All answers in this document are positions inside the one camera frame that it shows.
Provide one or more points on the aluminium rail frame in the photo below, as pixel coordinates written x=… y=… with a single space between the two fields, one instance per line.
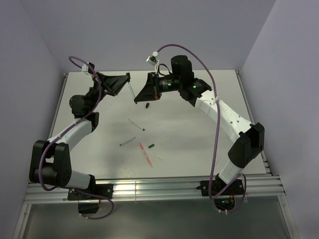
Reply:
x=156 y=189

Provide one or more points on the black box under rail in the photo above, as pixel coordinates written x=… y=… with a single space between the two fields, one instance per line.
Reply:
x=88 y=208

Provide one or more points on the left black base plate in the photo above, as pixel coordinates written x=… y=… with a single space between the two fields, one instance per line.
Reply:
x=104 y=190

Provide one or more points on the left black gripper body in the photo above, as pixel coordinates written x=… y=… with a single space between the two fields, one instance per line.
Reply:
x=98 y=87

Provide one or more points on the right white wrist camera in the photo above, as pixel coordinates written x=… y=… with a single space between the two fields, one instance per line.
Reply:
x=153 y=60

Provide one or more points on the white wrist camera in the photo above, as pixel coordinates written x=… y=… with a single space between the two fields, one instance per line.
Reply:
x=153 y=60
x=87 y=70

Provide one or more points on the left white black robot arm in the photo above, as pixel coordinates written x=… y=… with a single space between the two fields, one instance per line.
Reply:
x=50 y=161

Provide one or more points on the grey pen diagonal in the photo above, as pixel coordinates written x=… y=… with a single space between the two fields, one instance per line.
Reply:
x=127 y=141

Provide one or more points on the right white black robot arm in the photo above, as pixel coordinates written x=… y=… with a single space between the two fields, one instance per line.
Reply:
x=247 y=138

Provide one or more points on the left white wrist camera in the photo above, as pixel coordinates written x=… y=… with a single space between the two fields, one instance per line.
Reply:
x=87 y=70

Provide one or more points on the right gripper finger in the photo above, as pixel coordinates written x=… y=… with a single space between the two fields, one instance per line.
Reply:
x=147 y=93
x=150 y=79

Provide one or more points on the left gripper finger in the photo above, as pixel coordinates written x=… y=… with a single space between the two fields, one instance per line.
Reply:
x=113 y=79
x=114 y=89

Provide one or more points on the red pen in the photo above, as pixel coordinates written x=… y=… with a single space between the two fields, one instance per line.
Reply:
x=146 y=156

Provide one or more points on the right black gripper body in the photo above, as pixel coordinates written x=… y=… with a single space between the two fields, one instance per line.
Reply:
x=167 y=83

